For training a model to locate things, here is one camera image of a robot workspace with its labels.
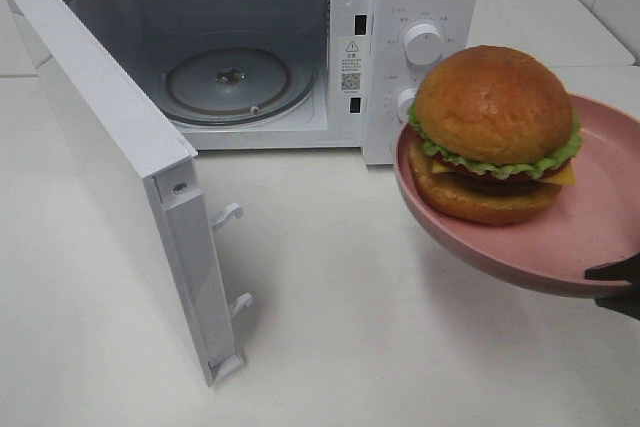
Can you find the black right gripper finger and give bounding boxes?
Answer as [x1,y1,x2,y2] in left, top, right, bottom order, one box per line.
[584,254,640,283]
[595,290,640,321]

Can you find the pink round plate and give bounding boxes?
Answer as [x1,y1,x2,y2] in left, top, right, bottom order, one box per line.
[394,95,639,298]

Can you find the burger with lettuce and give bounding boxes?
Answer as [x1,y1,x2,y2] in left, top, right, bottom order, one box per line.
[408,45,582,226]

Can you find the white microwave knob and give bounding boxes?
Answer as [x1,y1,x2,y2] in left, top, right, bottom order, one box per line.
[401,20,444,66]
[396,88,417,123]

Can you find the white microwave door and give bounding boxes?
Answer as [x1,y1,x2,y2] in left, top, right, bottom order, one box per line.
[7,0,252,384]

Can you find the white adjacent table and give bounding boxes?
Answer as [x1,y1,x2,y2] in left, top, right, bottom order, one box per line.
[464,0,640,71]

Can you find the glass microwave turntable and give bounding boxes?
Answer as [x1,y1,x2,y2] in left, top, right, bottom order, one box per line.
[163,47,317,126]

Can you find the white microwave oven body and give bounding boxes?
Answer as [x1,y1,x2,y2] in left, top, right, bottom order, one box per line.
[63,0,475,165]

